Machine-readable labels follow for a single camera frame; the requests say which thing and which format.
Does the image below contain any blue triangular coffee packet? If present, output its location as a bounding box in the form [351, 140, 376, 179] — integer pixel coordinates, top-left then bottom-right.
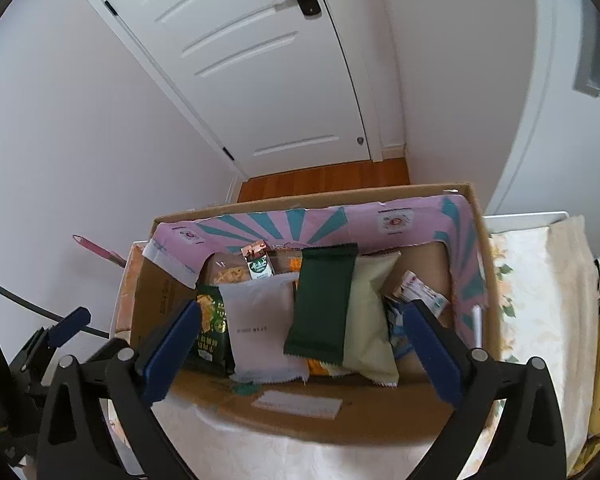
[382, 297, 413, 361]

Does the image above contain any green yellow cracker packet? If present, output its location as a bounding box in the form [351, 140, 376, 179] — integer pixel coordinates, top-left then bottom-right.
[184, 285, 235, 377]

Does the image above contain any pale yellow snack packet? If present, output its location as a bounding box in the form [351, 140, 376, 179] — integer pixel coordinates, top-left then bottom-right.
[342, 252, 401, 387]

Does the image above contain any white red snack sachet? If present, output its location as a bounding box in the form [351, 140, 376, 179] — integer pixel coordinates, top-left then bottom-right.
[392, 271, 450, 318]

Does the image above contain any pink stick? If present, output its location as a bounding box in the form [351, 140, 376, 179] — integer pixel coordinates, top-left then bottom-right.
[72, 234, 126, 268]

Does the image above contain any white pink snack packet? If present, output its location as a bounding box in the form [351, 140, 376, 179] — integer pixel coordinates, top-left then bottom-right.
[219, 273, 309, 385]

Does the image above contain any waffle in clear wrapper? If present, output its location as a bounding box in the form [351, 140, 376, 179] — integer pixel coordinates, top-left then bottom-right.
[201, 252, 251, 286]

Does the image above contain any dark green snack packet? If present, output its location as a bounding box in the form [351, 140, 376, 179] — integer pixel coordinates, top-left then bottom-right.
[284, 244, 358, 365]

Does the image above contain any green white small snack packet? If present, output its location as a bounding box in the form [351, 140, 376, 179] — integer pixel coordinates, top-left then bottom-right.
[247, 252, 275, 280]

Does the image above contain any cardboard box with pink lining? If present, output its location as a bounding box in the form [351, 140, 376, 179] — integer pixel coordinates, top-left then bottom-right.
[130, 183, 500, 445]

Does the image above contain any orange small snack packet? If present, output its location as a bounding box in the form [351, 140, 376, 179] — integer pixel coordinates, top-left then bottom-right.
[240, 240, 268, 261]

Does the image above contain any white door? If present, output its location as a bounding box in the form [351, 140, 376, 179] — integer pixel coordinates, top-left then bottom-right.
[88, 0, 372, 178]

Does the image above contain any black curved cable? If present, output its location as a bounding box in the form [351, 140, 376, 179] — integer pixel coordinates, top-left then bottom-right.
[0, 273, 112, 339]

